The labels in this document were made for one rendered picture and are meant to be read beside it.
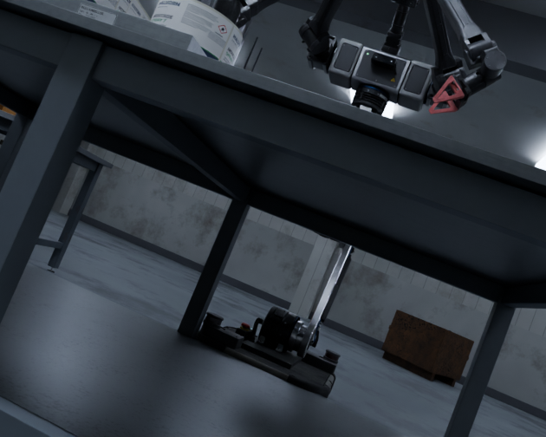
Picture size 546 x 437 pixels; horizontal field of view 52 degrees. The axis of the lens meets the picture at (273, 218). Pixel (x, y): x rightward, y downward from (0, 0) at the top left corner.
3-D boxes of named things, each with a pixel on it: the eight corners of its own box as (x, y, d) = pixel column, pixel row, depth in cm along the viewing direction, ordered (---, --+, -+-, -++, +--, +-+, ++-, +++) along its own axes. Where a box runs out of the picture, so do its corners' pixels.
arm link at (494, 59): (491, 42, 161) (462, 53, 163) (500, 23, 150) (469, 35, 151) (506, 80, 159) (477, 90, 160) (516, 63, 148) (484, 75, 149)
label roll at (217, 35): (210, 79, 114) (237, 16, 115) (121, 44, 116) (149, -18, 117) (223, 107, 134) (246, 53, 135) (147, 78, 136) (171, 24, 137)
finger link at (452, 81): (427, 88, 154) (458, 70, 153) (425, 97, 161) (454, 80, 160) (440, 108, 153) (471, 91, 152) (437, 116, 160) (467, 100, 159)
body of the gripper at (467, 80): (453, 76, 155) (477, 62, 154) (448, 89, 165) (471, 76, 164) (465, 95, 154) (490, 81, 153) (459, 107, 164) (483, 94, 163)
